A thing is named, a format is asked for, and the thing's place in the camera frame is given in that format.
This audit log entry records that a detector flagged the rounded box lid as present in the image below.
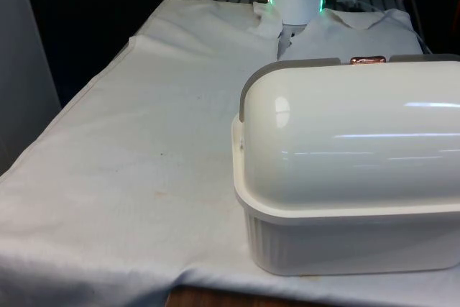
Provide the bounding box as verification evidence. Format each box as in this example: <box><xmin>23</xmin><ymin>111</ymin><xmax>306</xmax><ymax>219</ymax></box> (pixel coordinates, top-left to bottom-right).
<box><xmin>239</xmin><ymin>54</ymin><xmax>460</xmax><ymax>214</ymax></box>

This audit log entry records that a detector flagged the cream box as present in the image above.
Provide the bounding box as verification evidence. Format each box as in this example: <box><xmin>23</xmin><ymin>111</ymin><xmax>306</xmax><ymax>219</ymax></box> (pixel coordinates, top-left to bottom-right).
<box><xmin>231</xmin><ymin>112</ymin><xmax>460</xmax><ymax>278</ymax></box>

